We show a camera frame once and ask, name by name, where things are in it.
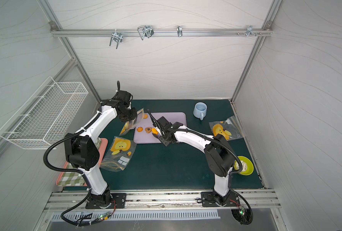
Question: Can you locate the resealable bag table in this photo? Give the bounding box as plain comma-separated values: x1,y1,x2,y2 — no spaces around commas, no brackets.
119,108,145,136

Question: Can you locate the clear resealable bag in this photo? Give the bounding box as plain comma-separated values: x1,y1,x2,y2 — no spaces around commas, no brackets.
209,115,244,141

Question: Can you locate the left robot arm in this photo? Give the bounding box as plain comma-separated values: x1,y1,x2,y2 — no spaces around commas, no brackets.
43,82,137,227

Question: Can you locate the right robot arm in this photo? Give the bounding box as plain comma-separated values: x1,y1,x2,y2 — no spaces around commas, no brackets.
148,110,254,225

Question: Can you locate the resealable bag with duck print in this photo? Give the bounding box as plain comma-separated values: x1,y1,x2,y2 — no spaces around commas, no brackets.
100,137,137,172

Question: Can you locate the brown heart cookie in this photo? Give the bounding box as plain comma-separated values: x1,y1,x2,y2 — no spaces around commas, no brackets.
145,127,152,133

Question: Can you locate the lilac plastic tray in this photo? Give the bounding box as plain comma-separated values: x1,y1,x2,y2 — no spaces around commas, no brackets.
133,112,187,144

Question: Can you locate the light blue ceramic mug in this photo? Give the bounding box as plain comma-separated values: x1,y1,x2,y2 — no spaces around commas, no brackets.
193,102,208,121

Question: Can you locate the metal hook clamp left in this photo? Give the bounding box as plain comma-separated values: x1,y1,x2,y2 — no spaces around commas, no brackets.
109,30,123,49

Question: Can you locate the green bowl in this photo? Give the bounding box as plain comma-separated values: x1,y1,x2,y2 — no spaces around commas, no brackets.
238,156,254,176

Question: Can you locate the metal hook clamp middle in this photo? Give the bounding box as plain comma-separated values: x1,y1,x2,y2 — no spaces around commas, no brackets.
137,25,154,40

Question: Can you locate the pink tray with checked cloth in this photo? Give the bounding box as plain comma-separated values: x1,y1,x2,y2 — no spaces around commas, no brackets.
56,138,108,187

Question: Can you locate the metal hook clamp small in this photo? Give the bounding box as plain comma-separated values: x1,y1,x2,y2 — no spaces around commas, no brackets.
177,26,183,38

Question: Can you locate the metal hook clamp right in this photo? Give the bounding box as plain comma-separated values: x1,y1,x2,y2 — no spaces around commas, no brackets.
236,26,261,37

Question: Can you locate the white wire basket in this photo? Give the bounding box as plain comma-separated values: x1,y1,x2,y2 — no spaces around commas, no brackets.
0,77,88,150

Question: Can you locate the aluminium cross rail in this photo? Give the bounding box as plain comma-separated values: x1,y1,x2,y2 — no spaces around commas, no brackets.
51,28,274,38

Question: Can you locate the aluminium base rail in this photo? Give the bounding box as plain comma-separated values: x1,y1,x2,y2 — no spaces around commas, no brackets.
44,189,281,211

